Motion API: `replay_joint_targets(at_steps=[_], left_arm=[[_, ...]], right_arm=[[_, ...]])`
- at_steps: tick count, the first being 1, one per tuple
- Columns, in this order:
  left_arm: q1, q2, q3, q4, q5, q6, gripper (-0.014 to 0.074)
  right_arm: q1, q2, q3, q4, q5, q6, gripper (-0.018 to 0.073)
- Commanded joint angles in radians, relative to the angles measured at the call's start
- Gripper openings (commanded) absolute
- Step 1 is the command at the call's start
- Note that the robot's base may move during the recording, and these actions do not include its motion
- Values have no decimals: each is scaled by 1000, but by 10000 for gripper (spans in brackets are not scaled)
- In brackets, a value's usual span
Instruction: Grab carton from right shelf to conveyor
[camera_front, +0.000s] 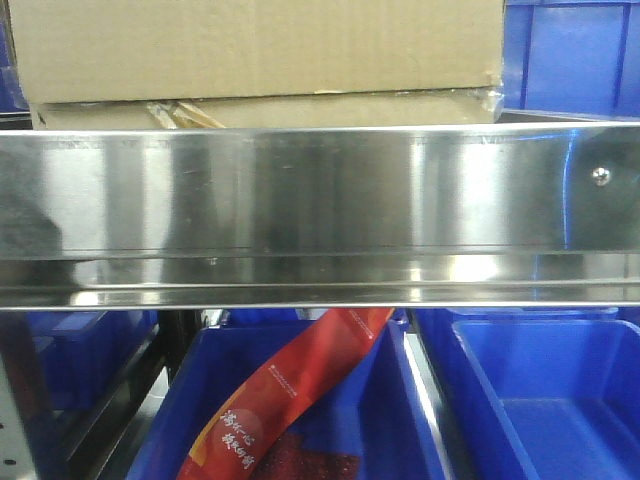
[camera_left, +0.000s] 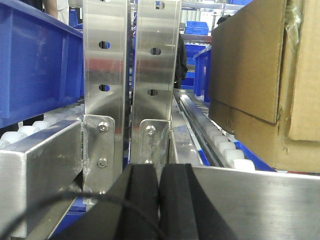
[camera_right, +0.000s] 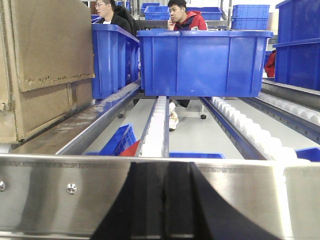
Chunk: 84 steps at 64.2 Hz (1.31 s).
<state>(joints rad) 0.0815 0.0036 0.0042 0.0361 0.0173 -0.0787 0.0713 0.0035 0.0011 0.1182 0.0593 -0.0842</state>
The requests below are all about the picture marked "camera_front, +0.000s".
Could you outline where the red snack package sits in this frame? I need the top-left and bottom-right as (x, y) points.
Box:
(177, 307), (394, 479)

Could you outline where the blue bin lower right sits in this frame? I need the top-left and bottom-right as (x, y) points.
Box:
(415, 309), (639, 479)

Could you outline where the blue bin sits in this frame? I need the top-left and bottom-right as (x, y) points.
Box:
(1, 21), (28, 113)
(503, 1), (639, 117)
(26, 310), (157, 411)
(415, 309), (639, 479)
(126, 321), (445, 479)

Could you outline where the blue bin lower left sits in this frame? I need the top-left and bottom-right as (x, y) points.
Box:
(26, 310), (157, 411)

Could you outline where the brown cardboard carton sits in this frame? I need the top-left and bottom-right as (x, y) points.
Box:
(1, 1), (505, 130)

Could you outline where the stainless steel shelf rail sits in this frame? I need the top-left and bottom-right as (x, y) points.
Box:
(1, 122), (639, 310)

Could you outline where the blue bin upper right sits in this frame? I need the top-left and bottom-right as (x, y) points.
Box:
(503, 1), (639, 117)

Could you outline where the blue bin lower middle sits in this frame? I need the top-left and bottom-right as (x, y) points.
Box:
(126, 321), (445, 479)

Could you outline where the dark shelf upright post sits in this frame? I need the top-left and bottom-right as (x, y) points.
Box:
(158, 310), (206, 383)

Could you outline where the shelf rail screw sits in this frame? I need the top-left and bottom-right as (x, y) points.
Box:
(591, 166), (611, 187)

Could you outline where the blue bin upper left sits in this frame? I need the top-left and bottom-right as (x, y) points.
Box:
(1, 21), (28, 113)

